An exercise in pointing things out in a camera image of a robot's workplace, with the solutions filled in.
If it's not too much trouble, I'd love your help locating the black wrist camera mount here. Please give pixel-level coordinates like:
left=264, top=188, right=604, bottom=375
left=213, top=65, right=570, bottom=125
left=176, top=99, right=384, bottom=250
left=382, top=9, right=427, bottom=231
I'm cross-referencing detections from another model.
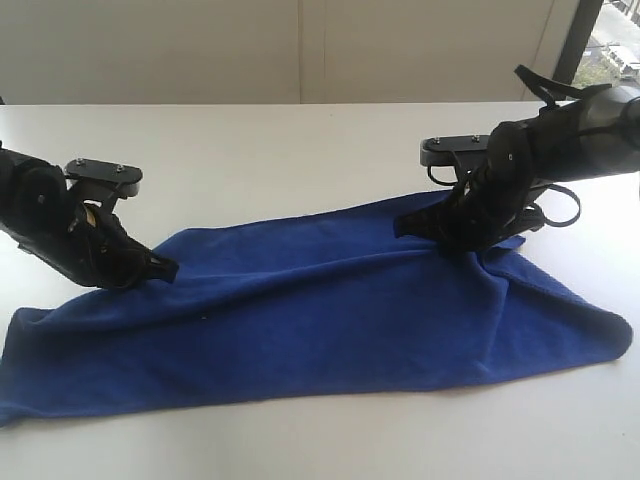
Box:
left=64, top=158, right=143, bottom=213
left=420, top=134, right=489, bottom=187

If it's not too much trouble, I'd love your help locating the black window frame post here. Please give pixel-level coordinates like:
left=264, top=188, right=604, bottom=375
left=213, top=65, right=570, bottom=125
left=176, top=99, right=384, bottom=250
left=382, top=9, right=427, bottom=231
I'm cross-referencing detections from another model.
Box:
left=552, top=0, right=604, bottom=84

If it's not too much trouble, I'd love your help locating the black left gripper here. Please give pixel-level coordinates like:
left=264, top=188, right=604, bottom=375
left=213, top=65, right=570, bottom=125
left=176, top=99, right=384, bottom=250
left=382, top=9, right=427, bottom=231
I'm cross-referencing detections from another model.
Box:
left=1, top=152, right=179, bottom=289

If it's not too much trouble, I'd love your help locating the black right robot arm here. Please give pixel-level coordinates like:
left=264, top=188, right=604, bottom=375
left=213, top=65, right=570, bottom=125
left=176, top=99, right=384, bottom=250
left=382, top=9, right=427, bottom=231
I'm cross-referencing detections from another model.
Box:
left=394, top=85, right=639, bottom=252

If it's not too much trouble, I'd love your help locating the blue towel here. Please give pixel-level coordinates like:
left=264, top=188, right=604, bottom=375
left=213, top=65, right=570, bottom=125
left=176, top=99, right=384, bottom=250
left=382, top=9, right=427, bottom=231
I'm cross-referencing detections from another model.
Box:
left=1, top=192, right=633, bottom=425

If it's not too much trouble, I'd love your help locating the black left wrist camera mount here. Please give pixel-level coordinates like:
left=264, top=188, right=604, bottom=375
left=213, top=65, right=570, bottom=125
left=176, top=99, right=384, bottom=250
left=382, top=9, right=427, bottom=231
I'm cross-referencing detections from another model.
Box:
left=64, top=158, right=143, bottom=213

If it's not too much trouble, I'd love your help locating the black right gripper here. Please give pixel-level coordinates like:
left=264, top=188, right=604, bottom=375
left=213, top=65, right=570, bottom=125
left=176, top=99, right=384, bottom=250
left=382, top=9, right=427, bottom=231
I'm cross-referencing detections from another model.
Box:
left=393, top=122, right=535, bottom=252

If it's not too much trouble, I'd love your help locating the white van outside window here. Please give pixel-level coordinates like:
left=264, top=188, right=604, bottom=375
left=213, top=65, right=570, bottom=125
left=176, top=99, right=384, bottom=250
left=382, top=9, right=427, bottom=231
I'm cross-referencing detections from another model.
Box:
left=603, top=44, right=639, bottom=80

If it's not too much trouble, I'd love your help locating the black braided cable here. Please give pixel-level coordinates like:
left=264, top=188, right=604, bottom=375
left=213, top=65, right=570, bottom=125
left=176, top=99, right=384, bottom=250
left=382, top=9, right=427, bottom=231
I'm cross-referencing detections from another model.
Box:
left=514, top=63, right=616, bottom=229

